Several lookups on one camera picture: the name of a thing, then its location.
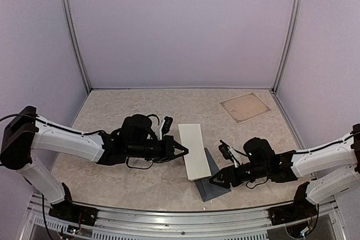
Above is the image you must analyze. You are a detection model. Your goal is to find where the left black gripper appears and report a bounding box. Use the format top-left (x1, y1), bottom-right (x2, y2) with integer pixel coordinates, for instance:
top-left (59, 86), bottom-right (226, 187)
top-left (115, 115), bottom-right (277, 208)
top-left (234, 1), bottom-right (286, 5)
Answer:
top-left (127, 135), bottom-right (189, 164)

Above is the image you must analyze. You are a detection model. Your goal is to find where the brown ornate certificate paper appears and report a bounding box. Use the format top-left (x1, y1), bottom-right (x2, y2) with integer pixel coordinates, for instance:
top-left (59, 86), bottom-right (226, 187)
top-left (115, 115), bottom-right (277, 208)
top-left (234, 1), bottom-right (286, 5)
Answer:
top-left (218, 92), bottom-right (273, 125)

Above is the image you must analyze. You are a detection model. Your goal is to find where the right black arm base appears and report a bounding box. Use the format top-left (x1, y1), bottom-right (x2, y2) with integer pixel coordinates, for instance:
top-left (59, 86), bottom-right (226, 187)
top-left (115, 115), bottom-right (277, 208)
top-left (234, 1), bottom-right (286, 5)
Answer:
top-left (268, 182), bottom-right (318, 225)

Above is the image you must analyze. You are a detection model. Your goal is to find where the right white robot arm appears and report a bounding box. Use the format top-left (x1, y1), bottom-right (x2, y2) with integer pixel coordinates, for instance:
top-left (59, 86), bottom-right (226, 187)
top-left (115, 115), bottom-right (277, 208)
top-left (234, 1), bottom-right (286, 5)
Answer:
top-left (209, 124), bottom-right (359, 220)

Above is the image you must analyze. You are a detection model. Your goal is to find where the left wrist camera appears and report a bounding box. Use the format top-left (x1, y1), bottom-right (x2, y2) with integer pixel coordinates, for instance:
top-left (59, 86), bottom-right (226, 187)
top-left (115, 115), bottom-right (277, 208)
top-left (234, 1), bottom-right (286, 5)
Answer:
top-left (155, 116), bottom-right (173, 141)

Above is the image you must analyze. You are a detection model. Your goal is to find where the aluminium front rail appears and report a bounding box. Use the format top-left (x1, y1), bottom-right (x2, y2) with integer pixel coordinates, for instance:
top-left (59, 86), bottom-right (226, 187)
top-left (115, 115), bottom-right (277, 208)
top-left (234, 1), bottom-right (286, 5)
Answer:
top-left (18, 194), bottom-right (346, 239)

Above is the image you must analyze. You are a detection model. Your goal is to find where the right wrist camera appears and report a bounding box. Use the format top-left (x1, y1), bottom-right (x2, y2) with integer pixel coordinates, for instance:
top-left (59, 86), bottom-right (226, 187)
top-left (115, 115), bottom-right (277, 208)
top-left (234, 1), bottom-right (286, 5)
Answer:
top-left (218, 140), bottom-right (242, 167)

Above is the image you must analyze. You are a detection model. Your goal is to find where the cream letter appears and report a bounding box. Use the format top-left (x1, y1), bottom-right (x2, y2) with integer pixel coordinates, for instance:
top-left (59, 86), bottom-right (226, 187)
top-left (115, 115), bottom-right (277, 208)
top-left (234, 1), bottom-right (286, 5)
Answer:
top-left (178, 124), bottom-right (211, 181)

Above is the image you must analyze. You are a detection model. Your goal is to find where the left aluminium corner post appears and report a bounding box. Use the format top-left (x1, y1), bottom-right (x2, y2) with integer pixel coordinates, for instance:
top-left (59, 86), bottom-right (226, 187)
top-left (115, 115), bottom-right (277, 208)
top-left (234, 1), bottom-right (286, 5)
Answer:
top-left (61, 0), bottom-right (92, 95)

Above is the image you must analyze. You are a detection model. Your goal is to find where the right camera cable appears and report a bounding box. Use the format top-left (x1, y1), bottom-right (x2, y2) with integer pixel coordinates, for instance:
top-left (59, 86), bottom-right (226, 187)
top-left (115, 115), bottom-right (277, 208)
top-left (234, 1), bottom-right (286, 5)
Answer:
top-left (219, 139), bottom-right (250, 165)

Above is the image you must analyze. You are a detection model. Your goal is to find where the aluminium corner post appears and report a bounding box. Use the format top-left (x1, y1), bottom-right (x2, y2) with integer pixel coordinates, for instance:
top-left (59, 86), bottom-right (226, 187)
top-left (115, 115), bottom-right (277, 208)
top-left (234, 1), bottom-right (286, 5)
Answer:
top-left (272, 0), bottom-right (302, 96)
top-left (61, 0), bottom-right (92, 95)

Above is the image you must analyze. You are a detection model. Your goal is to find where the camera cable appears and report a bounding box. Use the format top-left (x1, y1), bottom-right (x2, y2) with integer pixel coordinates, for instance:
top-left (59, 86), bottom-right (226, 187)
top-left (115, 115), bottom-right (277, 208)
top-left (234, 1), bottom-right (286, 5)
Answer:
top-left (219, 139), bottom-right (250, 165)
top-left (146, 114), bottom-right (167, 124)

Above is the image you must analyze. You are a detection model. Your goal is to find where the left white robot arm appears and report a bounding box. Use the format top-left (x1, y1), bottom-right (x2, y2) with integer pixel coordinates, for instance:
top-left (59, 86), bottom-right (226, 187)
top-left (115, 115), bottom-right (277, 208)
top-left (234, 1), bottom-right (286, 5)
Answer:
top-left (1, 106), bottom-right (188, 220)

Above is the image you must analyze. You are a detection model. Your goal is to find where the dark blue envelope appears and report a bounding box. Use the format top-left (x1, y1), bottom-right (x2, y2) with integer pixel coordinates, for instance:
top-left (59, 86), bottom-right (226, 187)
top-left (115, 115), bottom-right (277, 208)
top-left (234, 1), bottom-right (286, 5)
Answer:
top-left (194, 148), bottom-right (231, 202)

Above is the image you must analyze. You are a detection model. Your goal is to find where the left camera cable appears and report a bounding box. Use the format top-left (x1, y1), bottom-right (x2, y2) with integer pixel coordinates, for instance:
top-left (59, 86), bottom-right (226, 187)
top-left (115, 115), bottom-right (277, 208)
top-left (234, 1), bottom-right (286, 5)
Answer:
top-left (146, 114), bottom-right (167, 124)

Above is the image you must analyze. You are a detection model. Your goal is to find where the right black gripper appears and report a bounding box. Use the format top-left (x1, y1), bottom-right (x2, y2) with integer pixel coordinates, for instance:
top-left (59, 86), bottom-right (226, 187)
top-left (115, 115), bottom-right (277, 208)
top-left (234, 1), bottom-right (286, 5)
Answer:
top-left (209, 163), bottom-right (269, 189)

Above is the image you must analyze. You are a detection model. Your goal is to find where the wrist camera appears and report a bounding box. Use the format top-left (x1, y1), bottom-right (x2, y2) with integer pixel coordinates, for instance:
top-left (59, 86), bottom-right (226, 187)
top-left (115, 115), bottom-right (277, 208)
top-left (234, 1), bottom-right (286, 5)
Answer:
top-left (218, 140), bottom-right (242, 167)
top-left (155, 116), bottom-right (173, 141)

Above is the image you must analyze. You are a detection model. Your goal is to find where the right aluminium corner post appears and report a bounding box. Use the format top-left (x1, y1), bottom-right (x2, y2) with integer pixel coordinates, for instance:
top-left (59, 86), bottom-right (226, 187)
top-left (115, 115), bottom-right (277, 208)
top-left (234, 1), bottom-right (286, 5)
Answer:
top-left (272, 0), bottom-right (302, 96)

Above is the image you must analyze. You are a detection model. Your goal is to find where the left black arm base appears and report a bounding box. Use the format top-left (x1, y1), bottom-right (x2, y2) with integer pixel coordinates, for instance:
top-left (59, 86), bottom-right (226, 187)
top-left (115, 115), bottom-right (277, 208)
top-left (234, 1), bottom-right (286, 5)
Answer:
top-left (48, 183), bottom-right (99, 227)

